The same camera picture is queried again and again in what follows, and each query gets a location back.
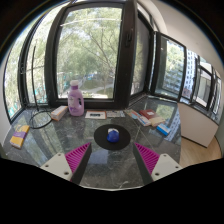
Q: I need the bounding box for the patterned flat booklet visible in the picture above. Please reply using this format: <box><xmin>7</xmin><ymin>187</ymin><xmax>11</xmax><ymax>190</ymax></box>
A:
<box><xmin>106</xmin><ymin>110</ymin><xmax>126</xmax><ymax>119</ymax></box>

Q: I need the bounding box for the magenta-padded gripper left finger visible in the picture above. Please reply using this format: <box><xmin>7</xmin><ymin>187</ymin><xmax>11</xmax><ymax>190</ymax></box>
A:
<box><xmin>39</xmin><ymin>142</ymin><xmax>93</xmax><ymax>185</ymax></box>

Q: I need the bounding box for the colourful thin booklet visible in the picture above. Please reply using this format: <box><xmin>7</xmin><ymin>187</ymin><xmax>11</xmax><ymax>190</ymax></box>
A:
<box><xmin>124</xmin><ymin>109</ymin><xmax>141</xmax><ymax>120</ymax></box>

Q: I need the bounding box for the blue and white computer mouse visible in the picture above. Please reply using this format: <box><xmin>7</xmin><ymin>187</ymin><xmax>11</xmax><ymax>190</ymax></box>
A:
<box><xmin>106</xmin><ymin>127</ymin><xmax>120</xmax><ymax>144</ymax></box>

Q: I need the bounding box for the brown-framed white card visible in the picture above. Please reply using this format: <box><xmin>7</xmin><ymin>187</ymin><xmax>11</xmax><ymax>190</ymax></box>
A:
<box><xmin>84</xmin><ymin>110</ymin><xmax>108</xmax><ymax>120</ymax></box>

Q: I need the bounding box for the tan book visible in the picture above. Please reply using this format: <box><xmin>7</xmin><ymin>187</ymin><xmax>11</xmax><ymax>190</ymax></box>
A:
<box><xmin>149</xmin><ymin>116</ymin><xmax>166</xmax><ymax>128</ymax></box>

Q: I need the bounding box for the black cable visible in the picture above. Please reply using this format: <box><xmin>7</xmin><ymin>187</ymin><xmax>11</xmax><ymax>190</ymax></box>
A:
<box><xmin>29</xmin><ymin>45</ymin><xmax>54</xmax><ymax>130</ymax></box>

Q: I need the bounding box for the red book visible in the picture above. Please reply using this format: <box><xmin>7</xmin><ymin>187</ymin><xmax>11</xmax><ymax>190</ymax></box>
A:
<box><xmin>139</xmin><ymin>109</ymin><xmax>158</xmax><ymax>120</ymax></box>

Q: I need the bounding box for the blue and white box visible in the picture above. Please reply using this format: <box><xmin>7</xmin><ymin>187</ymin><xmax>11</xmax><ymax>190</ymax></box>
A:
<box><xmin>156</xmin><ymin>123</ymin><xmax>172</xmax><ymax>137</ymax></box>

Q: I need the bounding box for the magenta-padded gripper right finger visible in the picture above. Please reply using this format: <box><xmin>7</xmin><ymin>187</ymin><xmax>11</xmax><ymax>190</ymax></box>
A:
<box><xmin>132</xmin><ymin>142</ymin><xmax>184</xmax><ymax>186</ymax></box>

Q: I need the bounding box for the white and orange carton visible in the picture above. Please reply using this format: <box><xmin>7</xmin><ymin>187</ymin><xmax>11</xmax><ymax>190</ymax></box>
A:
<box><xmin>50</xmin><ymin>105</ymin><xmax>69</xmax><ymax>122</ymax></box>

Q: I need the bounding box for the round black mouse pad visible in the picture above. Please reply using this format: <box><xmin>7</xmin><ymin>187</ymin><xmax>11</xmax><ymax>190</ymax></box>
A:
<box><xmin>93</xmin><ymin>123</ymin><xmax>132</xmax><ymax>151</ymax></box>

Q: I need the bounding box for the white box with blue stripe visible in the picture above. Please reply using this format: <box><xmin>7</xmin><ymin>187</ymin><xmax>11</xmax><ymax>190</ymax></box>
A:
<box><xmin>137</xmin><ymin>115</ymin><xmax>153</xmax><ymax>127</ymax></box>

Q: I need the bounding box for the purple detergent bottle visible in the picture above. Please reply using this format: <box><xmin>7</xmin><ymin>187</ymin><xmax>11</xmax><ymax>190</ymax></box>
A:
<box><xmin>67</xmin><ymin>79</ymin><xmax>85</xmax><ymax>117</ymax></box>

